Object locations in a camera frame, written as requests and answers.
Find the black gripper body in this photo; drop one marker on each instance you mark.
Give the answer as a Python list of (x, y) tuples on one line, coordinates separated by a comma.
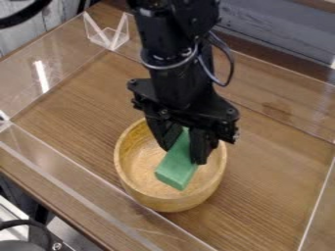
[(178, 93)]

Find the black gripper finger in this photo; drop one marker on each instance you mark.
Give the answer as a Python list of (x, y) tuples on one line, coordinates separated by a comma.
[(166, 131), (203, 143)]

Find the green rectangular block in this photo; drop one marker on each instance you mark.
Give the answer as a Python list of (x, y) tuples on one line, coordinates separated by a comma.
[(175, 169)]

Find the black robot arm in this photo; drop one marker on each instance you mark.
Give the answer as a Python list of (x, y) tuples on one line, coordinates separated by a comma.
[(176, 30)]

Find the brown wooden bowl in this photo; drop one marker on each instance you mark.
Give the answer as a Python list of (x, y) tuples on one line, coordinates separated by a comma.
[(136, 157)]

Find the clear acrylic corner bracket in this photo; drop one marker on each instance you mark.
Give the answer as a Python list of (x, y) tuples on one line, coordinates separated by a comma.
[(109, 38)]

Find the black metal frame piece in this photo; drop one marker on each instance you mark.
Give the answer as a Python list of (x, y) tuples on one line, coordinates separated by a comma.
[(37, 236)]

